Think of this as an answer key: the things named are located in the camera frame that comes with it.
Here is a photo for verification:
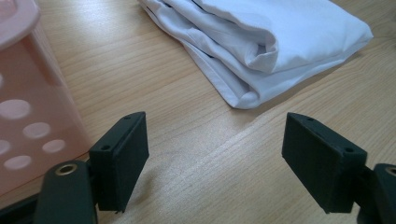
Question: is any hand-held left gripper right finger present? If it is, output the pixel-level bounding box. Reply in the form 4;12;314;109
281;112;368;215

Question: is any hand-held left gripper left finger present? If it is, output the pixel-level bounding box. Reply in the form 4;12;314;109
88;111;150;214

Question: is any pink perforated plastic basket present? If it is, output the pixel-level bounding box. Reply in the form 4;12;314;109
0;0;94;198

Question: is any white cloth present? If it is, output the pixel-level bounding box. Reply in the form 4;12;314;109
137;0;375;110

